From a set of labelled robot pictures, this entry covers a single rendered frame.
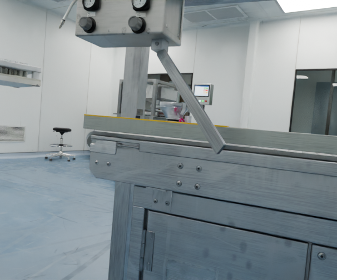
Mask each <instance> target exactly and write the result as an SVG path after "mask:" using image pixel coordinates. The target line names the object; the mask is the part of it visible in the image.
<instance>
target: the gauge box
mask: <svg viewBox="0 0 337 280"><path fill-rule="evenodd" d="M184 6H185V0H150V8H149V10H148V11H135V10H133V8H132V7H133V6H132V3H131V0H100V2H99V9H98V10H96V11H86V10H85V9H84V8H83V4H82V0H78V1H77V15H76V31H75V36H76V37H78V38H81V39H83V40H85V41H88V42H90V43H92V44H94V45H97V46H99V47H101V48H118V47H151V41H152V39H165V40H167V41H168V42H169V44H168V46H169V47H179V46H181V38H182V26H183V19H184ZM87 12H96V16H92V18H93V19H94V20H95V22H96V27H95V29H94V31H93V32H91V33H87V32H85V31H84V30H83V28H81V27H80V25H79V19H80V18H81V17H88V16H87ZM141 12H146V17H142V18H143V19H144V20H145V21H146V28H145V30H144V31H143V32H142V33H140V34H135V33H134V32H133V31H132V29H131V28H130V27H129V26H128V20H129V18H130V17H131V16H136V13H141Z"/></svg>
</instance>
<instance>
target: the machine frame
mask: <svg viewBox="0 0 337 280"><path fill-rule="evenodd" d="M149 54H150V47H126V53H125V67H124V75H123V89H122V103H121V117H126V118H136V116H140V119H144V116H145V102H146V89H147V75H148V62H149ZM137 109H143V115H142V116H141V115H137ZM134 185H135V184H129V183H122V182H115V196H114V204H113V218H112V232H111V246H110V261H109V269H108V280H127V269H128V255H129V247H130V234H131V220H132V206H133V205H132V204H133V190H134Z"/></svg>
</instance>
